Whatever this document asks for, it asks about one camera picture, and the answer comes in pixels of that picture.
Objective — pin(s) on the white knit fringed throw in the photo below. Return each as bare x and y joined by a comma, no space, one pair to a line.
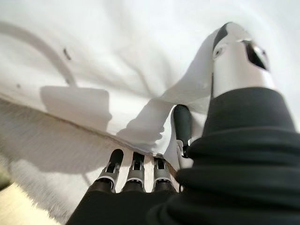
47,152

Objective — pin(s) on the white duvet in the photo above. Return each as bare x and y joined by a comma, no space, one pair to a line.
117,47

